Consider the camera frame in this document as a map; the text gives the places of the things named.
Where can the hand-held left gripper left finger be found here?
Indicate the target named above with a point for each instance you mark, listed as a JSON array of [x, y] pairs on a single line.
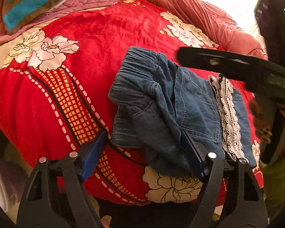
[[92, 156]]

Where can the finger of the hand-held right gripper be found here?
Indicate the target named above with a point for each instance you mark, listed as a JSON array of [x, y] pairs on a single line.
[[204, 58]]

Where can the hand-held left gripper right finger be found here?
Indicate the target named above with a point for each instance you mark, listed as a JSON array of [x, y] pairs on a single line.
[[194, 154]]

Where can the blue denim pants lace trim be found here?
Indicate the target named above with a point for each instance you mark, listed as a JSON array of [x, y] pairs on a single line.
[[161, 114]]

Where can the person's right hand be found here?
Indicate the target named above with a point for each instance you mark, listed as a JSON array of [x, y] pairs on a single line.
[[260, 121]]

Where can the salmon pink quilt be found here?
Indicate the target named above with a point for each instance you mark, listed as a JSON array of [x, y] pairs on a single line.
[[194, 4]]

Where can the person's dark clothed legs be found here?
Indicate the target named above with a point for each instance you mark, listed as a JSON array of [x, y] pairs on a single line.
[[133, 213]]

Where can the white and purple round object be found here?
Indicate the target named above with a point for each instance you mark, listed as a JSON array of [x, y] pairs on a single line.
[[4, 185]]

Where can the red floral blanket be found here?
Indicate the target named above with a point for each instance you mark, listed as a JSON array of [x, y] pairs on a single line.
[[97, 38]]

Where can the pink quilted pillow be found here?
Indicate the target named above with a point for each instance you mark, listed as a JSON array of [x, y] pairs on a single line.
[[85, 1]]

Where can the striped blue brown towel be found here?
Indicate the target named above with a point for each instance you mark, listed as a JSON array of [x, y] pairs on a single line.
[[33, 0]]

